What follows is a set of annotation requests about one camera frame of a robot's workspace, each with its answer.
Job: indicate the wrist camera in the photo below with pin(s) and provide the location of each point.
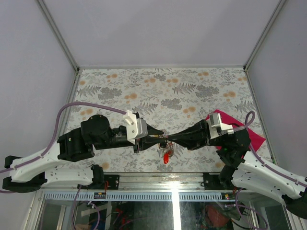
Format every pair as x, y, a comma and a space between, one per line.
136, 127
216, 127

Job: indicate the floral table mat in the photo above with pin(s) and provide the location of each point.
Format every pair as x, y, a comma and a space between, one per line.
171, 100

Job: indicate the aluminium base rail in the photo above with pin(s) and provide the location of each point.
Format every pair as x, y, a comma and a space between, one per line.
149, 187

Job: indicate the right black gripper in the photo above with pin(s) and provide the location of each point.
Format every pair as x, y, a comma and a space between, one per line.
194, 137

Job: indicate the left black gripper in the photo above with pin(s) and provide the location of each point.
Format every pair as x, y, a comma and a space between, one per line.
147, 142

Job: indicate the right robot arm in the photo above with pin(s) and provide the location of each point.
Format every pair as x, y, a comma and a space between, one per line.
243, 168

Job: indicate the key bunch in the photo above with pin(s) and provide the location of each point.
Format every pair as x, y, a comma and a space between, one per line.
166, 148

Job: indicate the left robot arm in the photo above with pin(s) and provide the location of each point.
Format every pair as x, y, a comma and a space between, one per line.
43, 169

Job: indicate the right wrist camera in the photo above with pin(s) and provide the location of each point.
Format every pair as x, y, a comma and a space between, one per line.
216, 127

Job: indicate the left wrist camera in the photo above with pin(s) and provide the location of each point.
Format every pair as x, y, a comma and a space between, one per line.
136, 127

